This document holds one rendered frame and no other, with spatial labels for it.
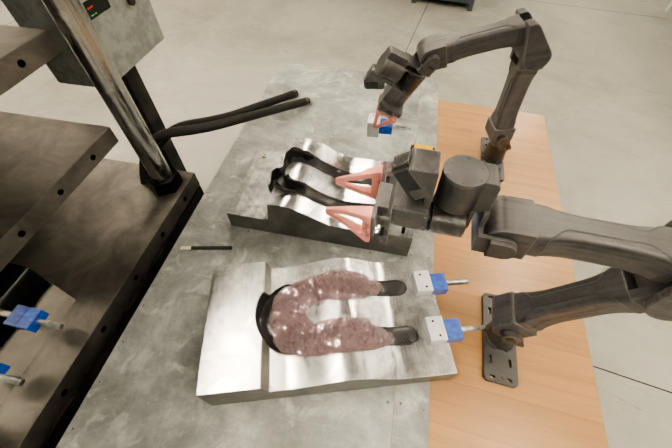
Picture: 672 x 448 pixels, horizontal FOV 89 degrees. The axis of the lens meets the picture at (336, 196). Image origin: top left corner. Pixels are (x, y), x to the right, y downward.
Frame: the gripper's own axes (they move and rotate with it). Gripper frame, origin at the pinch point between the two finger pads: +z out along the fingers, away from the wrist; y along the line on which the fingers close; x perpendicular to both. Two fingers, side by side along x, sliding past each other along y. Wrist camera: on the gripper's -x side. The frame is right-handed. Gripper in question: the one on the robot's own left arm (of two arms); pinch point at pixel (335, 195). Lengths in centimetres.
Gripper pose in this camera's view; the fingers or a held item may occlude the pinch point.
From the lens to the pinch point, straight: 54.3
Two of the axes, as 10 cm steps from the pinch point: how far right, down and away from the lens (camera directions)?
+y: -2.5, 7.5, -6.1
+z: -9.7, -1.7, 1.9
